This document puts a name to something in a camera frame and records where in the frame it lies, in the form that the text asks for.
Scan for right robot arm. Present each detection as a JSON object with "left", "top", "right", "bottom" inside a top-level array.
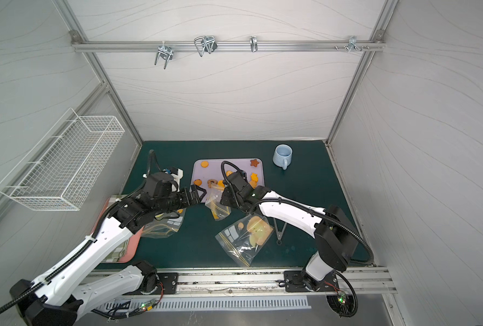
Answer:
[{"left": 221, "top": 160, "right": 375, "bottom": 291}]

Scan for white wire basket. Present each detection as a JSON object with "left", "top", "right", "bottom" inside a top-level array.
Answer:
[{"left": 0, "top": 108, "right": 125, "bottom": 211}]

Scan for resealable bag centre table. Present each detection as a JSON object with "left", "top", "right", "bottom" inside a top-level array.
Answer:
[{"left": 215, "top": 214, "right": 274, "bottom": 268}]

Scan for clear resealable bag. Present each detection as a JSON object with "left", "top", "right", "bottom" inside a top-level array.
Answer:
[{"left": 205, "top": 183, "right": 231, "bottom": 221}]

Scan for resealable bag with duck print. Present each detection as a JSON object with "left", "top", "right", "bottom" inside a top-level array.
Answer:
[{"left": 141, "top": 209, "right": 186, "bottom": 239}]

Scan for pink tray with checked cloth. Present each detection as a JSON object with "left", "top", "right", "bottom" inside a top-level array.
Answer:
[{"left": 100, "top": 195, "right": 142, "bottom": 264}]

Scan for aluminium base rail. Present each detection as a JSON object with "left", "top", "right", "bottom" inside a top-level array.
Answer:
[{"left": 158, "top": 267, "right": 397, "bottom": 297}]

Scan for metal hook clamp right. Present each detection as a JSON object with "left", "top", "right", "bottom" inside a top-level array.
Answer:
[{"left": 334, "top": 36, "right": 369, "bottom": 52}]

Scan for metal hook clamp middle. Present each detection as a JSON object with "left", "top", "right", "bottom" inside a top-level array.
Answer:
[{"left": 193, "top": 35, "right": 218, "bottom": 57}]

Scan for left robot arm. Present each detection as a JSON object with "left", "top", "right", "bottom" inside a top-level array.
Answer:
[{"left": 0, "top": 168, "right": 207, "bottom": 325}]

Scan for aluminium cross rail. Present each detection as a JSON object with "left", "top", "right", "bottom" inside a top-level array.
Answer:
[{"left": 72, "top": 39, "right": 386, "bottom": 53}]

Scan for metal hook clamp small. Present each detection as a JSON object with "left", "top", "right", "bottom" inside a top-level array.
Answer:
[{"left": 249, "top": 36, "right": 258, "bottom": 53}]

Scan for lilac plastic tray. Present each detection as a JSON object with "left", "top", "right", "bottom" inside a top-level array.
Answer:
[{"left": 190, "top": 158, "right": 266, "bottom": 203}]

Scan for light blue ceramic mug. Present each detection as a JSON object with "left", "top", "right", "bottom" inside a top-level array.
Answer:
[{"left": 273, "top": 144, "right": 293, "bottom": 171}]

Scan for metal tongs on table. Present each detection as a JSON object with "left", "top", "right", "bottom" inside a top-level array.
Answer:
[{"left": 273, "top": 218, "right": 288, "bottom": 246}]

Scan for metal hook clamp left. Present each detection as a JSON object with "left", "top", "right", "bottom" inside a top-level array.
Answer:
[{"left": 154, "top": 42, "right": 174, "bottom": 69}]

